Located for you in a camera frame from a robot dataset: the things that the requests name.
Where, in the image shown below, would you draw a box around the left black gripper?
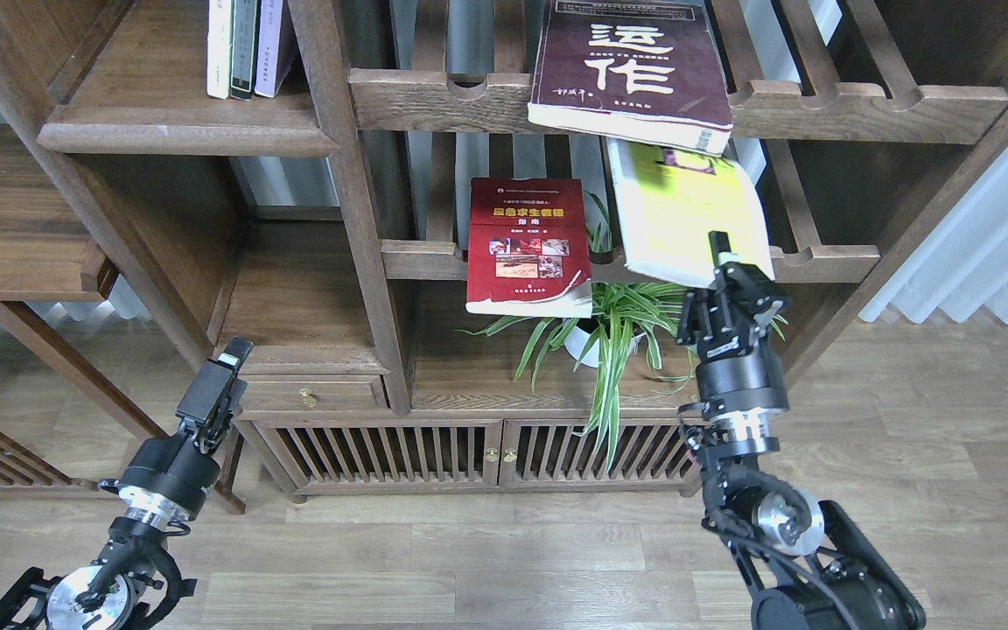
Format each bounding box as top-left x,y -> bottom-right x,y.
100,338 -> 254,522

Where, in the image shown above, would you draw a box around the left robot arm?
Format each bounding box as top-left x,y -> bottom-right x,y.
0,338 -> 253,629

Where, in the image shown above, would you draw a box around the white plant pot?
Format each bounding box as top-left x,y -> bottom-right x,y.
563,318 -> 645,368

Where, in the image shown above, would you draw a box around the white standing book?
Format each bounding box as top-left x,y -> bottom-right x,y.
206,0 -> 233,100

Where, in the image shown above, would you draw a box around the brass cabinet door knobs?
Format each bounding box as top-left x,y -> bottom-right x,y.
484,448 -> 519,463

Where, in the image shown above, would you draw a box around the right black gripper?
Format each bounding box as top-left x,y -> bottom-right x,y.
676,230 -> 789,417

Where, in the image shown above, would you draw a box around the red book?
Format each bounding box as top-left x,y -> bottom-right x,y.
465,177 -> 592,319

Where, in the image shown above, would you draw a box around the spider plant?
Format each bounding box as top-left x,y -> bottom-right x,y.
462,192 -> 790,473

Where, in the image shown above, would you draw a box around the dark green standing book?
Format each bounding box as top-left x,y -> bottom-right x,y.
229,0 -> 260,101

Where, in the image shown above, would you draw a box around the dark maroon book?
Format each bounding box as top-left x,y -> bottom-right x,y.
528,1 -> 733,156

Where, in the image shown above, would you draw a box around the brass drawer knob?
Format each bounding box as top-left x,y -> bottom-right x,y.
297,388 -> 319,410

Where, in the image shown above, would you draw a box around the dark wooden bookshelf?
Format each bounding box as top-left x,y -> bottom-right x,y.
0,1 -> 1008,501

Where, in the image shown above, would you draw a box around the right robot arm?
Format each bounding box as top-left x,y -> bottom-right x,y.
676,231 -> 927,629

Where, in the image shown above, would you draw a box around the yellow green book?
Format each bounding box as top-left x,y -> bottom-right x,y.
605,138 -> 775,287

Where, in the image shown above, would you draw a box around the white curtain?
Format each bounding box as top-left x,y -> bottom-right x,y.
860,147 -> 1008,324

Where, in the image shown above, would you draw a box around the lavender standing book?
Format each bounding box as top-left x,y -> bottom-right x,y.
255,0 -> 298,97

